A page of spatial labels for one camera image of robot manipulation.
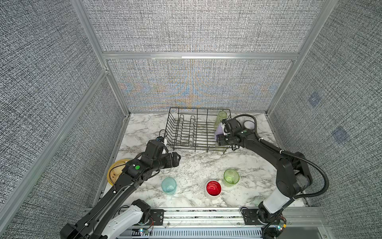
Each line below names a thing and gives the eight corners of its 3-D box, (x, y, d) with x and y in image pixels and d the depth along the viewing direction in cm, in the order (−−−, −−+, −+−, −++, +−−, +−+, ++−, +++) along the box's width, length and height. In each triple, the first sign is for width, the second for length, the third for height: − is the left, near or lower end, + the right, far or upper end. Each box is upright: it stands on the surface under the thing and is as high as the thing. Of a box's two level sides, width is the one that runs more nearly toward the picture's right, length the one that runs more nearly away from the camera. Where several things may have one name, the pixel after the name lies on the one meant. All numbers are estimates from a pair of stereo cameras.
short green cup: (222, 188, 85) (225, 183, 78) (220, 174, 90) (223, 169, 83) (237, 188, 85) (241, 183, 78) (234, 174, 90) (238, 169, 83)
